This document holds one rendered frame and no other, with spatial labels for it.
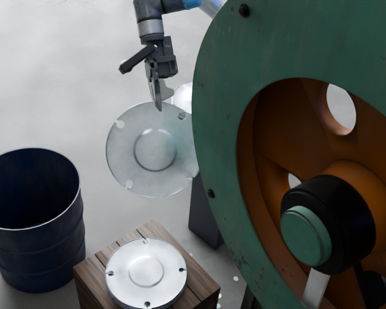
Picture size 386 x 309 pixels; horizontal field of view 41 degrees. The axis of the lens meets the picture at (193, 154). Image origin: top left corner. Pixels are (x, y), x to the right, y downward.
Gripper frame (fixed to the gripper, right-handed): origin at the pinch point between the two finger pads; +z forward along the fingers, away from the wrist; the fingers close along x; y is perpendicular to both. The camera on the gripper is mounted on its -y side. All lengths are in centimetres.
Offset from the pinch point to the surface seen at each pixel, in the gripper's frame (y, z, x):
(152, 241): -1, 47, 45
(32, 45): -34, -67, 214
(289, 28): 7, -4, -76
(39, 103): -36, -23, 170
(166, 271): 0, 57, 36
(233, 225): 5.4, 30.9, -36.5
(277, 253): 13, 38, -41
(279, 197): 14, 25, -45
